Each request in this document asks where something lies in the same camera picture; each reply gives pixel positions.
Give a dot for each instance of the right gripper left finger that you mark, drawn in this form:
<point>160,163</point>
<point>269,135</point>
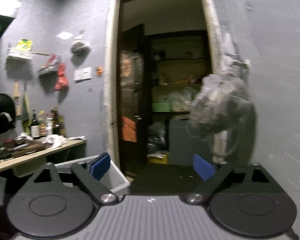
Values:
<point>88,176</point>

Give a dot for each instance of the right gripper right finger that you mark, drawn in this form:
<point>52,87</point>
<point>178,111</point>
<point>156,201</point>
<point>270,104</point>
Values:
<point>212,176</point>

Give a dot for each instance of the white perforated utensil basket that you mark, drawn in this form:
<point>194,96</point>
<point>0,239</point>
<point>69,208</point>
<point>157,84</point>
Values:
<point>113,179</point>

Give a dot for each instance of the yellow container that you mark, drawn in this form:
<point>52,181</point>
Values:
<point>158,158</point>

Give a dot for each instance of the dark sauce bottle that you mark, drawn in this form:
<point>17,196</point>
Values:
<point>35,126</point>

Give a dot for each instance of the plastic bag of dark contents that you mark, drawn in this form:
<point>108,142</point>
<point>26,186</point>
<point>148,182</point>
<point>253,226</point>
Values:
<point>223,99</point>

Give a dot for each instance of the green box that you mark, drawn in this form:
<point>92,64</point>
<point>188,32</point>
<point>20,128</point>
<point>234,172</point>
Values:
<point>161,106</point>

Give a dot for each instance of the wooden counter shelf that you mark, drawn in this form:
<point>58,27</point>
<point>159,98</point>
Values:
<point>13,162</point>

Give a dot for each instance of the red net bag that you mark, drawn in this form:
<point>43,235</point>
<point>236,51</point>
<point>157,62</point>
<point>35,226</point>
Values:
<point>62,82</point>

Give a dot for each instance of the black pan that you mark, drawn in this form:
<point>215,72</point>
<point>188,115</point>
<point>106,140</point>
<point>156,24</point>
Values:
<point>7,113</point>

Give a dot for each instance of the hanging grey bag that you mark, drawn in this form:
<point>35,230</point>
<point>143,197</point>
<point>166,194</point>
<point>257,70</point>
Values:
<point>79,46</point>

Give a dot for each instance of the white wall switch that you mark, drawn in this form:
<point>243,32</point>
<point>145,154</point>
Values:
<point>83,74</point>

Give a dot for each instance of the orange wall hook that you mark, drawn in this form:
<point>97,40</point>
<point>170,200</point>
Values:
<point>99,71</point>

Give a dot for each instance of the wall faucet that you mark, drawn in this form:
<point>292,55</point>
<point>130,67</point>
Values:
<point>231,59</point>

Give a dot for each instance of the white wall rack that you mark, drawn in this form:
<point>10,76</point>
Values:
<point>23,51</point>

